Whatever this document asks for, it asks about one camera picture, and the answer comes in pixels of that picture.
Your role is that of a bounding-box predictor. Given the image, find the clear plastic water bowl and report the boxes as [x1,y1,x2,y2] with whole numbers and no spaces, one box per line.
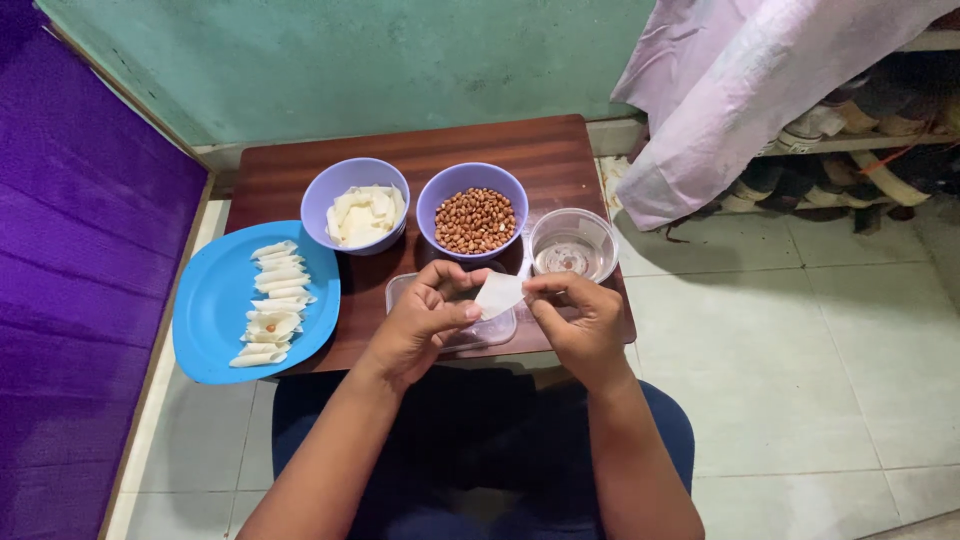
[529,207,621,286]

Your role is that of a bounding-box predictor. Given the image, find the pink cloth curtain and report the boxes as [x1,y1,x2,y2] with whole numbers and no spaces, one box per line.
[609,0,960,232]

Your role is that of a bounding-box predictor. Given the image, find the shoe rack with shoes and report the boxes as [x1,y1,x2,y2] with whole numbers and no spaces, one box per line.
[701,15,960,235]

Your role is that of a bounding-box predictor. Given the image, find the purple bowl with peanuts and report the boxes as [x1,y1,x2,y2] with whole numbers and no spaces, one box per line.
[416,162,530,263]

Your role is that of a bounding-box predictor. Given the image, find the row of rolled wrappers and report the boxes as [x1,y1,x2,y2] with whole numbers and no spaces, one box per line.
[228,240,318,369]

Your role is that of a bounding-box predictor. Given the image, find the clear plastic lid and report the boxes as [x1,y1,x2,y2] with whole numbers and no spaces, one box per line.
[384,260,519,354]

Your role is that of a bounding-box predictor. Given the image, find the person's dark blue trousers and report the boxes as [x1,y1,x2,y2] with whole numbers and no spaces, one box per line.
[270,366,696,540]

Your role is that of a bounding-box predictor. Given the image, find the person's left hand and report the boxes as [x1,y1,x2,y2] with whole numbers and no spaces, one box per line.
[366,259,492,387]

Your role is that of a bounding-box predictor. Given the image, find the purple mattress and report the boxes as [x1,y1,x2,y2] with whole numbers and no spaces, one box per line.
[0,0,210,540]

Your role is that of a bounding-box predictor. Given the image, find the pile of peanuts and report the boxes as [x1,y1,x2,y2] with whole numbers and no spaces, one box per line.
[434,187,518,256]

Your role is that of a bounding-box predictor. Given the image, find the blue plastic plate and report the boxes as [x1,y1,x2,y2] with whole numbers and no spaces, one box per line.
[172,219,342,386]

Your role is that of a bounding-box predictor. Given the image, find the small brown wooden table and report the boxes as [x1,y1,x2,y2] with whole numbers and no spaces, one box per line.
[224,114,638,376]

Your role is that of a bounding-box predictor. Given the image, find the pile of white wrapper sheets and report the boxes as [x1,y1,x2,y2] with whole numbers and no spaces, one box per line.
[324,184,407,249]

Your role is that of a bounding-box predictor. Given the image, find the white square wrapper sheet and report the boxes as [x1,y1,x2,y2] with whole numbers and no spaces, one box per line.
[474,270,528,322]

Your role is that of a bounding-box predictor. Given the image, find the purple bowl with wrappers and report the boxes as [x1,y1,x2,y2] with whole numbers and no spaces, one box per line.
[300,157,411,257]

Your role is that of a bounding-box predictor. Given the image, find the person's right hand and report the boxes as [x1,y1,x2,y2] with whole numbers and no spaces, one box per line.
[522,271,628,376]

